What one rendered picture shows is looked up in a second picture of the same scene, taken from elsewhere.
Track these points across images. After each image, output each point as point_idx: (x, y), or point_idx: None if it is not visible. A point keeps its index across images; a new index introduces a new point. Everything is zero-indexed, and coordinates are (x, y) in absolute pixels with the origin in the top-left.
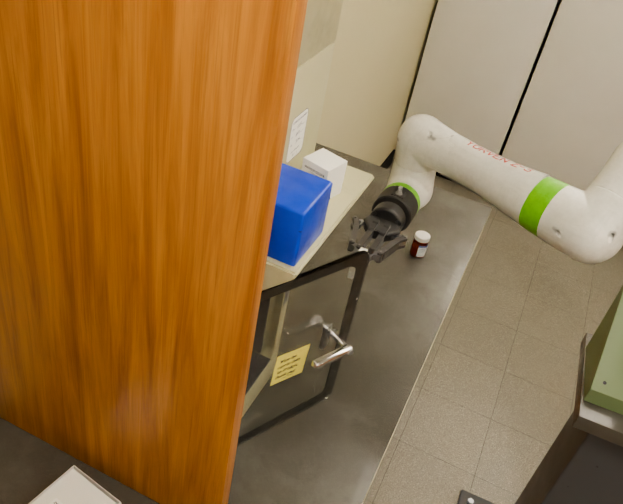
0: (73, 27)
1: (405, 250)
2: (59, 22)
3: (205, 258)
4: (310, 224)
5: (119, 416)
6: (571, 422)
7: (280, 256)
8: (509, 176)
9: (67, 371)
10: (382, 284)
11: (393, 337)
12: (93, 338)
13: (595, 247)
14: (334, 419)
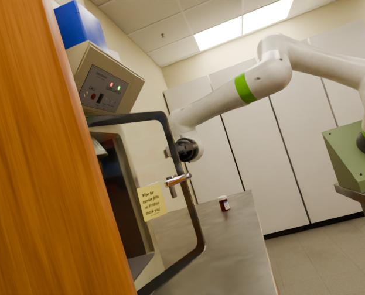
0: None
1: (219, 212)
2: None
3: (7, 23)
4: (88, 22)
5: (6, 280)
6: None
7: (76, 41)
8: (222, 86)
9: None
10: (215, 222)
11: (234, 229)
12: None
13: (278, 67)
14: (221, 267)
